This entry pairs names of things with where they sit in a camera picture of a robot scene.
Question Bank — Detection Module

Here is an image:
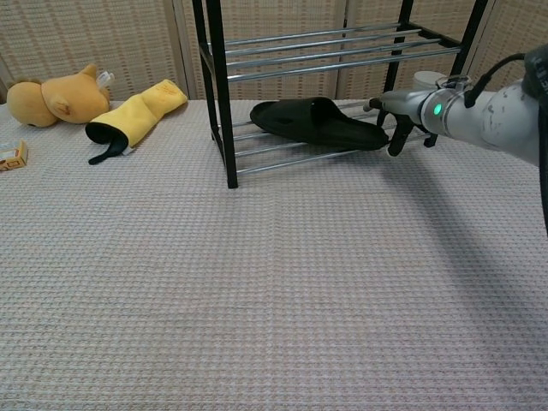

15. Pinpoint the yellow plush bear toy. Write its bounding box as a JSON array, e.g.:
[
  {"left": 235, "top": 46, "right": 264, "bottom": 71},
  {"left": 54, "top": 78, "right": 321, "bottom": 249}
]
[{"left": 6, "top": 63, "right": 116, "bottom": 128}]

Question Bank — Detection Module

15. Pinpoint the beige woven tablecloth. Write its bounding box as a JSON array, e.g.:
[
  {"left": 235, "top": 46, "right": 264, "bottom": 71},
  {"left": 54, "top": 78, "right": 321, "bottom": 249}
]
[{"left": 0, "top": 98, "right": 548, "bottom": 411}]

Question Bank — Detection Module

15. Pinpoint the yellow snack box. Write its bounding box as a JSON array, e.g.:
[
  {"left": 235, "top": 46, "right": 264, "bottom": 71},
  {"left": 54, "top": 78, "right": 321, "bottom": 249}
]
[{"left": 0, "top": 140, "right": 29, "bottom": 173}]

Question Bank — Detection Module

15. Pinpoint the bamboo folding screen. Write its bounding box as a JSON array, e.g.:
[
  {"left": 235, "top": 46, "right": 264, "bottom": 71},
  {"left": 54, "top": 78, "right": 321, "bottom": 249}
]
[{"left": 0, "top": 0, "right": 548, "bottom": 104}]

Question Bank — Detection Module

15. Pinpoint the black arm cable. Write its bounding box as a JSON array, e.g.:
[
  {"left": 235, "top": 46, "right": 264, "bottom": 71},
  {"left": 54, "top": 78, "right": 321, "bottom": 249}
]
[{"left": 464, "top": 53, "right": 527, "bottom": 108}]

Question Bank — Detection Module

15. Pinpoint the black rubber slide sandal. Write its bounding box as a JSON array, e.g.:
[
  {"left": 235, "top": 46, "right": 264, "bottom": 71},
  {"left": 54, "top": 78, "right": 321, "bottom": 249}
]
[{"left": 249, "top": 97, "right": 390, "bottom": 152}]

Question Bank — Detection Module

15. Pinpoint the white plastic cup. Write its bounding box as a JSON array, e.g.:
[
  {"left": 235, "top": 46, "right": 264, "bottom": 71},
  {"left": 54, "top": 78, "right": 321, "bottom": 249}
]
[{"left": 413, "top": 70, "right": 450, "bottom": 92}]

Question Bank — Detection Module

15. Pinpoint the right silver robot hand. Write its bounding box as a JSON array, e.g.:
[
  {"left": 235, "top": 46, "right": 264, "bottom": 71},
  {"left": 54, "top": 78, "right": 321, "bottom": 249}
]
[{"left": 368, "top": 88, "right": 429, "bottom": 158}]

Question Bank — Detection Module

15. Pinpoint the black metal shoe rack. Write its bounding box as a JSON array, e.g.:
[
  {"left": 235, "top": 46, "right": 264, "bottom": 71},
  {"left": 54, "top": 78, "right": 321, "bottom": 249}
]
[{"left": 191, "top": 0, "right": 490, "bottom": 189}]

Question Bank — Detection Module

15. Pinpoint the yellow oven mitt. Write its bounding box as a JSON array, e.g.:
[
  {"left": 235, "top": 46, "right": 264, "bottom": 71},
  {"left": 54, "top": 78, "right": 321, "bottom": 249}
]
[{"left": 85, "top": 79, "right": 189, "bottom": 166}]

